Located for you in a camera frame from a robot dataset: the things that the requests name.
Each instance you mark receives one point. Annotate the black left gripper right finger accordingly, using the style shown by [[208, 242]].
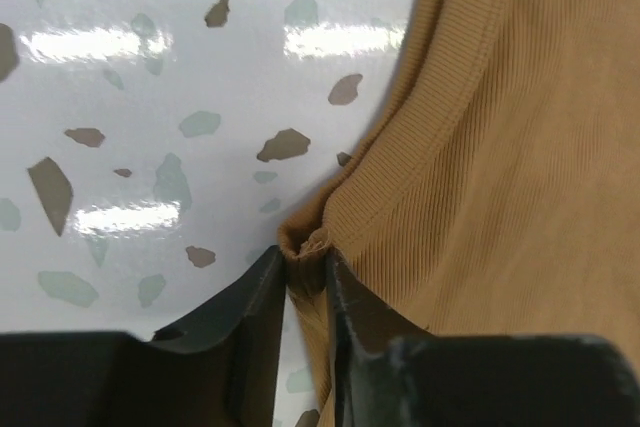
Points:
[[369, 343]]

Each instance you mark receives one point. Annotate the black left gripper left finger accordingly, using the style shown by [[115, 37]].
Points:
[[227, 353]]

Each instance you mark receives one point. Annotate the tan tank top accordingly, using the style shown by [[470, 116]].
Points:
[[499, 190]]

